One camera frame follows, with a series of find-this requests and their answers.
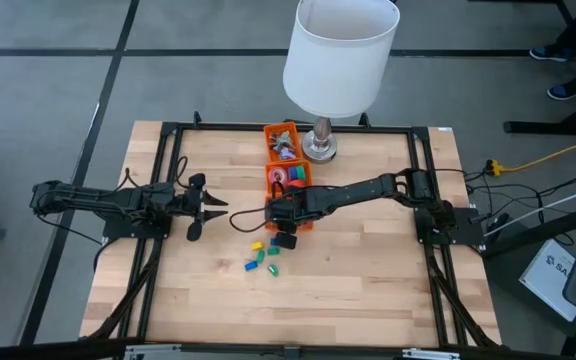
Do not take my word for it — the table lamp white shade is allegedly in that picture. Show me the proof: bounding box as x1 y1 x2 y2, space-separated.
282 0 402 165

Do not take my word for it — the black aluminium table frame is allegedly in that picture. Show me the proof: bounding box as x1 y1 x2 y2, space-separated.
81 110 503 351

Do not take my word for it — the black power adapter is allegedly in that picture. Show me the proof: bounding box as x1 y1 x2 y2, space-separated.
487 212 512 232

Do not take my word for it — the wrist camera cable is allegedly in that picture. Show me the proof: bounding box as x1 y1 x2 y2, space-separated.
124 155 190 192
228 181 287 235

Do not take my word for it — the white cable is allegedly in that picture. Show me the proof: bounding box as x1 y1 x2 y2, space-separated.
483 178 576 236

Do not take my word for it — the black desk leg frame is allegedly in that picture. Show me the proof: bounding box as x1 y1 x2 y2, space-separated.
503 64 576 137

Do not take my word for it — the person's blue shoe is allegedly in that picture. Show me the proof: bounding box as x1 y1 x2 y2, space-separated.
528 45 571 64
546 83 576 101

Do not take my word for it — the black crossbar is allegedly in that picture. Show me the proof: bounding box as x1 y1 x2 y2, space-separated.
0 337 576 360

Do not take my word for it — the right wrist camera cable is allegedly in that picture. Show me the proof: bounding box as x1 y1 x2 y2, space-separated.
228 181 287 235

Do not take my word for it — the silver metal bracket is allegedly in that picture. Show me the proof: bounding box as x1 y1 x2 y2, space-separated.
401 348 462 360
122 343 184 360

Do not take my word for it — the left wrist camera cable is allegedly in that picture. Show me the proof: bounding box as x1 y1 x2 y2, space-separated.
124 155 190 192

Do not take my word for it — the black desk beam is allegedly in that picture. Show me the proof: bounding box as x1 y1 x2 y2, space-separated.
481 198 576 259

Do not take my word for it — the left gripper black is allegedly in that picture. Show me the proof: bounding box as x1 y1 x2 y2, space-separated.
176 172 229 243

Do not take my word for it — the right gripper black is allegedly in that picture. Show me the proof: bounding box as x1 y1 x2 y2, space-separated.
266 187 327 251

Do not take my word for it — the white cardboard box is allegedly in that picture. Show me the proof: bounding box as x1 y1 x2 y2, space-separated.
519 238 576 323

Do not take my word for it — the yellow power cord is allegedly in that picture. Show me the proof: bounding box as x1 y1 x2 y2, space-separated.
485 128 576 177

